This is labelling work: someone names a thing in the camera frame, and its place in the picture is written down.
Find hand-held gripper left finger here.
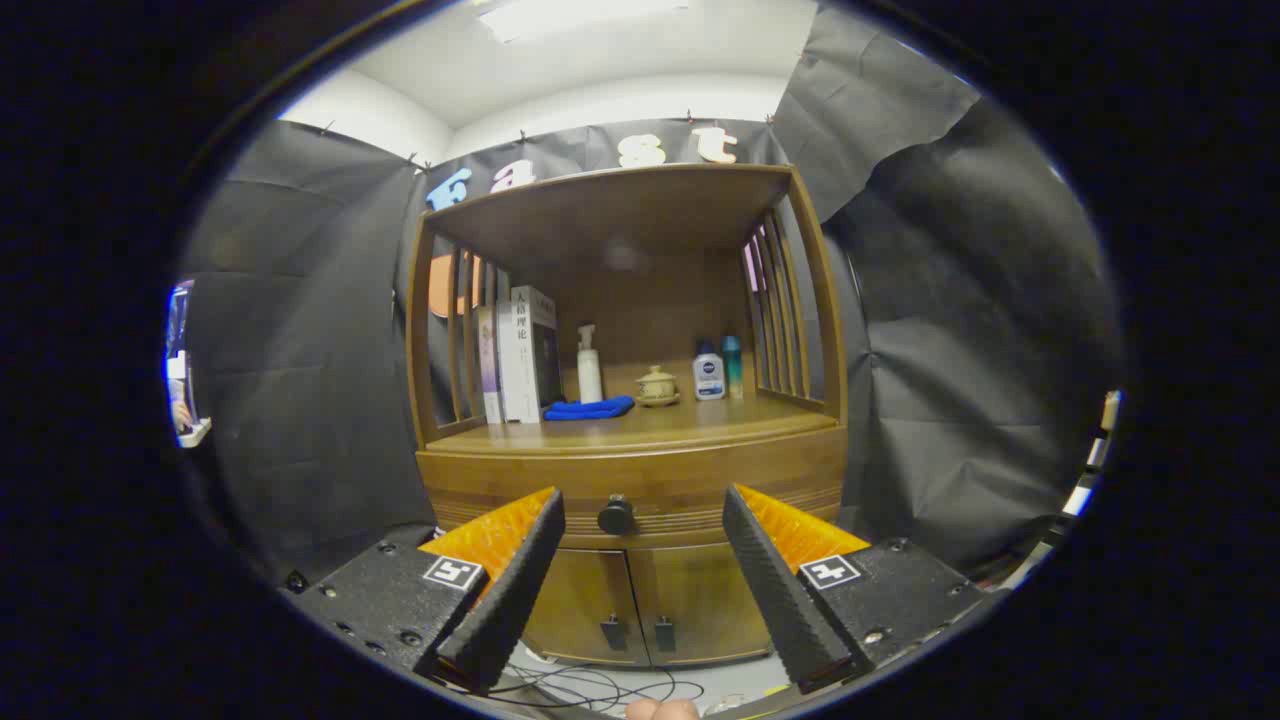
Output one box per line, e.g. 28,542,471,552
283,486,567,694

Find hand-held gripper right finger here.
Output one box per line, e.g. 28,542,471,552
722,483,993,695

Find wooden drawer with black knob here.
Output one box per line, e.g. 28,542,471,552
420,440,849,551

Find wooden cabinet door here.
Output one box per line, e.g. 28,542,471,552
627,543,776,667
520,548,651,667

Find wooden countertop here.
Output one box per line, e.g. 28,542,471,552
418,393,846,459

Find wooden cabinet with slatted sides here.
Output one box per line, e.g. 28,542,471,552
405,163,851,669

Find blue folded cloth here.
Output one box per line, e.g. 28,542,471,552
543,395,636,422

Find white lotion bottle blue cap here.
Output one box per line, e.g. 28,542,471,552
692,340,727,402

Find thin white book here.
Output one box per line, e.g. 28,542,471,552
496,300,516,424

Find thin pale purple book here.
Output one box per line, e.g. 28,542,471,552
477,305,501,425

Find white pump bottle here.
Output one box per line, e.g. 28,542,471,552
576,323,604,404

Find thick white book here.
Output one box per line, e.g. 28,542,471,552
510,285,563,424

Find black cables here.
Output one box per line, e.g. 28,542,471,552
500,655,706,713

